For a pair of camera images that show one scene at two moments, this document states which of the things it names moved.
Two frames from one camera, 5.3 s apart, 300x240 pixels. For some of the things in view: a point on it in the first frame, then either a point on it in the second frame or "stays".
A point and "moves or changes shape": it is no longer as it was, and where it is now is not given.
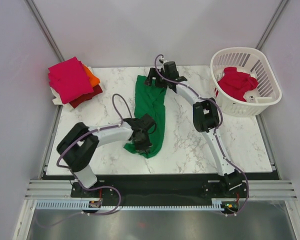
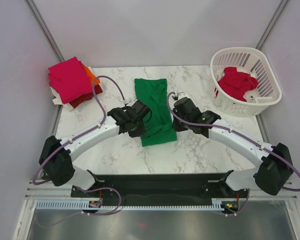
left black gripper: [144, 148] -> [140, 132]
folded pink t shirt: [70, 80] stays
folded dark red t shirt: [97, 90] stays
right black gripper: [153, 73] -> [177, 127]
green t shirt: [149, 99] moves or changes shape
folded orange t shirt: [94, 80] stays
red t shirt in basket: [235, 83] stays
